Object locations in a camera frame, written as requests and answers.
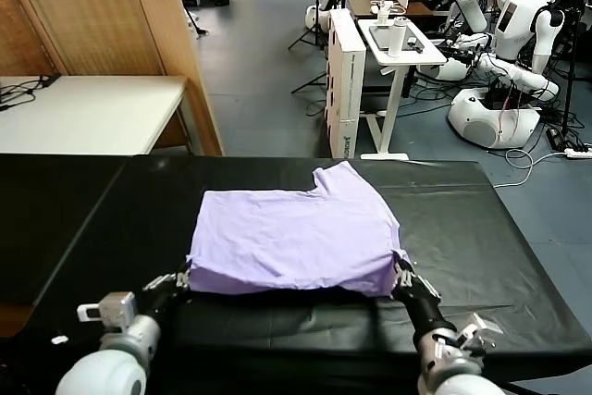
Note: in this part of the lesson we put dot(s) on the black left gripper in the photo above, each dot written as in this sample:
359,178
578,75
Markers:
164,298

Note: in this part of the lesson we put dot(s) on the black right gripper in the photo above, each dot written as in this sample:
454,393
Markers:
423,302

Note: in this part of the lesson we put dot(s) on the lavender short-sleeve t-shirt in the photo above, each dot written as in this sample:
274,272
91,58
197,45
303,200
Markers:
296,238

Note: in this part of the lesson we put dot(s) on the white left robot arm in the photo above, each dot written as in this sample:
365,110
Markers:
111,372

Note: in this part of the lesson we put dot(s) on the white rounded robot base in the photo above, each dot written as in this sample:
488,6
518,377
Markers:
312,16

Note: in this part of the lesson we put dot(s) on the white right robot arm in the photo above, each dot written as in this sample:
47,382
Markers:
444,367

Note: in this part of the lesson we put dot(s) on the large black table cover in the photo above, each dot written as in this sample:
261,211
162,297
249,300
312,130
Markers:
439,196

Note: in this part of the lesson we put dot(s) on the white rectangular table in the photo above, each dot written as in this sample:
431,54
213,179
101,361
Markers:
92,113

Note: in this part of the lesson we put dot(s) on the tall white cardboard box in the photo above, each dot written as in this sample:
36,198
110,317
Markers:
344,90

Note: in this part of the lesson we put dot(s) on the black floor power adapter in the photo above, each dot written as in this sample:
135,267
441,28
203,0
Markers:
554,138

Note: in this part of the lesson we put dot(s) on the white power strip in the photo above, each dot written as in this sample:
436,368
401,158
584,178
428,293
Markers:
578,152

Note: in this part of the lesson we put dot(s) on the white standing desk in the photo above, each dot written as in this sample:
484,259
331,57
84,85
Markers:
407,56

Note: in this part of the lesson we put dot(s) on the small black handheld device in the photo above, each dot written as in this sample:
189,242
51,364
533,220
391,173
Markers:
411,43

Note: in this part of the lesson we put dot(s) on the white insulated bottle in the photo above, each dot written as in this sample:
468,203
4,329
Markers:
397,39

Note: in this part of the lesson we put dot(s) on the grey tablet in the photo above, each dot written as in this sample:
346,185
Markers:
380,36

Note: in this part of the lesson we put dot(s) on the white cup-shaped desk device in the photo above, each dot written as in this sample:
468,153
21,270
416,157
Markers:
383,16

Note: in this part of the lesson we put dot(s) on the tall black tripod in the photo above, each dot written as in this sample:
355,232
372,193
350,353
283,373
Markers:
571,66

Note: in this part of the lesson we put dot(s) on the brown wooden desk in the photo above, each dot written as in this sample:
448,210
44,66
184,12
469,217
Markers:
361,2

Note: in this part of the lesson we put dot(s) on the black monitor tripod stand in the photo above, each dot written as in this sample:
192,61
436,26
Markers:
317,11

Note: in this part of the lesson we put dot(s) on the white humanoid robot on base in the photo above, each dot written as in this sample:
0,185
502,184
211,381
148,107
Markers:
513,20

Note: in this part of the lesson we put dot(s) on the wooden folding screen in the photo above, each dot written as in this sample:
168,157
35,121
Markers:
92,6

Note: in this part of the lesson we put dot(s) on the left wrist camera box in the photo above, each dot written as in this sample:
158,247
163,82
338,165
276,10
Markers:
115,307

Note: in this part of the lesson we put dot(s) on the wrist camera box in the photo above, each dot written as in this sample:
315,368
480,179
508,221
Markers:
481,325
115,307

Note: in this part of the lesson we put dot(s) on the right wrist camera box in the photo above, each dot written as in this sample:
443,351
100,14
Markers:
481,325

